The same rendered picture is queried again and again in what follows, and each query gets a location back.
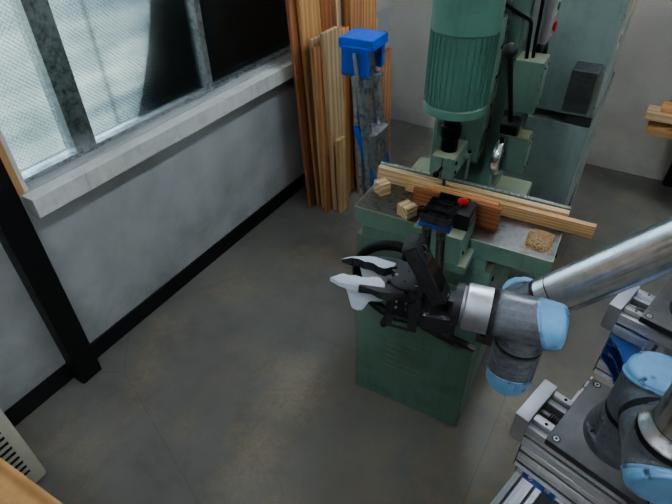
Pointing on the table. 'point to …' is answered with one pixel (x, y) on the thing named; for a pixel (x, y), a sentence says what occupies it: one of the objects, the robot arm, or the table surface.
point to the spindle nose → (450, 131)
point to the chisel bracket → (451, 162)
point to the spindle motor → (461, 57)
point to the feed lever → (510, 95)
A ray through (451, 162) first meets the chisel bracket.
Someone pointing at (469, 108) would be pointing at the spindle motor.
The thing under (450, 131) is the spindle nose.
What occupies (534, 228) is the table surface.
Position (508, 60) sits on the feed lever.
